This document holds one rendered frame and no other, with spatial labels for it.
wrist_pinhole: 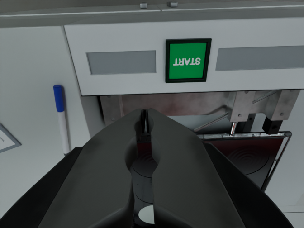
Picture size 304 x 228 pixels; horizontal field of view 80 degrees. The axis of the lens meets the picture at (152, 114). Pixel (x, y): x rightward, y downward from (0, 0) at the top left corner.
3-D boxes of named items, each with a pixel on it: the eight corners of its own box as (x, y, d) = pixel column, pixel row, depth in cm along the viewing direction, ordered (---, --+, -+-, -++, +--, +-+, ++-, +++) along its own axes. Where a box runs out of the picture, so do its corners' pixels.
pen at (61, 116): (69, 162, 32) (59, 87, 24) (63, 161, 31) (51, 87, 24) (71, 158, 32) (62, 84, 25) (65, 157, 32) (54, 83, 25)
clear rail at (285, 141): (247, 221, 59) (249, 226, 58) (243, 221, 59) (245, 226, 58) (290, 129, 39) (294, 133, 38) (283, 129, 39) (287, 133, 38)
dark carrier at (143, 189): (244, 221, 58) (244, 223, 57) (135, 225, 58) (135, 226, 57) (282, 136, 40) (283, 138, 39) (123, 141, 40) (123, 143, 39)
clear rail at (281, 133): (287, 134, 40) (292, 138, 39) (116, 140, 40) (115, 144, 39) (290, 129, 39) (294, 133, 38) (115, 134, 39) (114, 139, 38)
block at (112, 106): (124, 117, 38) (122, 125, 36) (108, 118, 38) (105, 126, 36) (119, 81, 34) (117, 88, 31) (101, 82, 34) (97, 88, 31)
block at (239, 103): (240, 114, 38) (247, 122, 36) (224, 114, 38) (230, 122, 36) (250, 77, 34) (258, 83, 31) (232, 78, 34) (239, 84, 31)
